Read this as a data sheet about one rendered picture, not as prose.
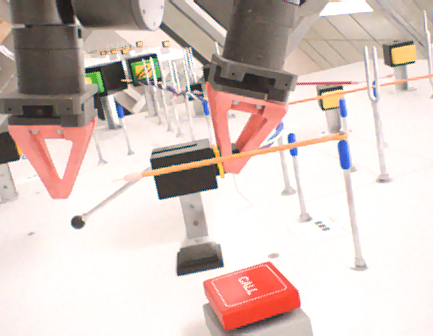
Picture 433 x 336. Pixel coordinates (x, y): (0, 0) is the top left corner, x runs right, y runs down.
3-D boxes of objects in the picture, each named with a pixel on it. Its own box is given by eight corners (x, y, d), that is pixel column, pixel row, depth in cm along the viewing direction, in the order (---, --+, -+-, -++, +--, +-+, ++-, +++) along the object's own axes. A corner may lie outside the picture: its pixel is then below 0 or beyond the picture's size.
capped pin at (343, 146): (345, 265, 43) (325, 130, 41) (361, 259, 44) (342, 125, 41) (359, 272, 42) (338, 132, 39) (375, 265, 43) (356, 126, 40)
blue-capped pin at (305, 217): (295, 218, 54) (281, 133, 52) (311, 215, 54) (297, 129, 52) (298, 224, 53) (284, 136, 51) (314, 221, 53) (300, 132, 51)
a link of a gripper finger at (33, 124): (105, 183, 57) (99, 91, 55) (93, 205, 51) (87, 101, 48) (35, 184, 57) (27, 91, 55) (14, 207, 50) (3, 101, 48)
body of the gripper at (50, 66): (100, 103, 56) (95, 25, 54) (81, 120, 46) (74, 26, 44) (32, 103, 56) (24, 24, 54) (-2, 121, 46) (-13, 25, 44)
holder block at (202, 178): (160, 187, 55) (152, 148, 54) (216, 176, 55) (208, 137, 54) (158, 200, 51) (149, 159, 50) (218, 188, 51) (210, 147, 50)
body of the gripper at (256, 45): (270, 84, 57) (288, 9, 55) (294, 98, 47) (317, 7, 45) (208, 71, 56) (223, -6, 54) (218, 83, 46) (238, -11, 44)
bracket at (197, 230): (186, 230, 57) (176, 183, 56) (210, 225, 57) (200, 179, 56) (186, 248, 52) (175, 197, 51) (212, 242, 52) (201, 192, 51)
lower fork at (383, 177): (397, 180, 60) (382, 43, 56) (381, 184, 59) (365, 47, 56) (386, 175, 61) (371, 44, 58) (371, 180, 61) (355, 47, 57)
